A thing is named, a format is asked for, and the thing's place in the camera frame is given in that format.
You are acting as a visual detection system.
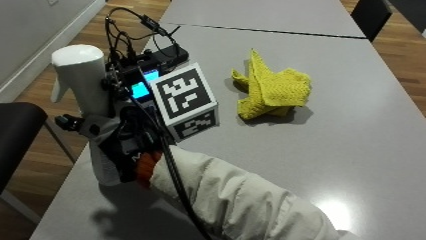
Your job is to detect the black chair with grey legs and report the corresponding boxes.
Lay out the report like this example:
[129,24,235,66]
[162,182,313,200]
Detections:
[0,102,80,225]

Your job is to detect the yellow knitted cloth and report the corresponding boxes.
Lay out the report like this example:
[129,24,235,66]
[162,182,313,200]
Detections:
[230,48,313,122]

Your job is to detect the white marker cube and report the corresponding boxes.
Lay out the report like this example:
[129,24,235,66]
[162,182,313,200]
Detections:
[149,62,219,143]

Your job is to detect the black electronics module with screen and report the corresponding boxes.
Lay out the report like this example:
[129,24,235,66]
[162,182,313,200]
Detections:
[102,44,190,105]

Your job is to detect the thin black cables with plug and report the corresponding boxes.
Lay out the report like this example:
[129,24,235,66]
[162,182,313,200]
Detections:
[104,6,183,64]

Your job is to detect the thick black cable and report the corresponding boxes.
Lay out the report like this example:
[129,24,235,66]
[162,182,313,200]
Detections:
[126,94,215,240]

